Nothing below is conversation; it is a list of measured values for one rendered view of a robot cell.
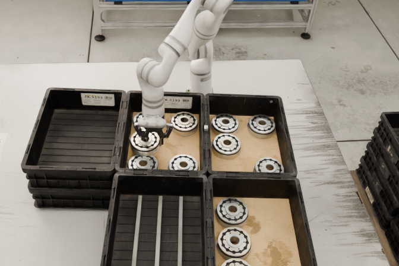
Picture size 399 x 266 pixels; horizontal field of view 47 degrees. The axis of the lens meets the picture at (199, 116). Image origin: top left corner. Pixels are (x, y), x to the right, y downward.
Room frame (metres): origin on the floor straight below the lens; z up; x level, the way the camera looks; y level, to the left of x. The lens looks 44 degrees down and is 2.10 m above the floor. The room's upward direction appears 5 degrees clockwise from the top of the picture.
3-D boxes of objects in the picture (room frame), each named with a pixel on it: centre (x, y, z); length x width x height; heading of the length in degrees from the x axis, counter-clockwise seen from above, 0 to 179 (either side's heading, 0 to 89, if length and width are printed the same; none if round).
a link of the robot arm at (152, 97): (1.12, 0.16, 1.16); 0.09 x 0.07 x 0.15; 51
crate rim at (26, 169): (1.12, 0.42, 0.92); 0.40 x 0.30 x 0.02; 4
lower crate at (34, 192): (1.12, 0.42, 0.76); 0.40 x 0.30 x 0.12; 4
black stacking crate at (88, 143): (1.12, 0.42, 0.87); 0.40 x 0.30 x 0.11; 4
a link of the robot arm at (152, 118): (1.09, 0.15, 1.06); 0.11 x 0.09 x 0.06; 4
